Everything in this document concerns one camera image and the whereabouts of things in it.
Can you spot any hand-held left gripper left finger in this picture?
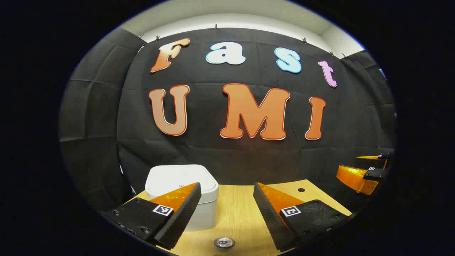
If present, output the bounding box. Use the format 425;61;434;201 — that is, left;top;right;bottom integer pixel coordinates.
103;182;202;250

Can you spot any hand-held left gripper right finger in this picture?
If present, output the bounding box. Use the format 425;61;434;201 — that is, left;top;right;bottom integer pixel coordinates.
253;182;353;252

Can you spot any white desktop garbage bin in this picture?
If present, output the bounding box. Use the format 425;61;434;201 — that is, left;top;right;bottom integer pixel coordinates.
145;164;219;231

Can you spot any wooden desktop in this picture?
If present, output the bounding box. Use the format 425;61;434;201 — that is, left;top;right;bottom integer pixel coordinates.
133;179;352;256

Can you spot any blue pop can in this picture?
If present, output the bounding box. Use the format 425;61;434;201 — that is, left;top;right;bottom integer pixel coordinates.
213;237;236;249

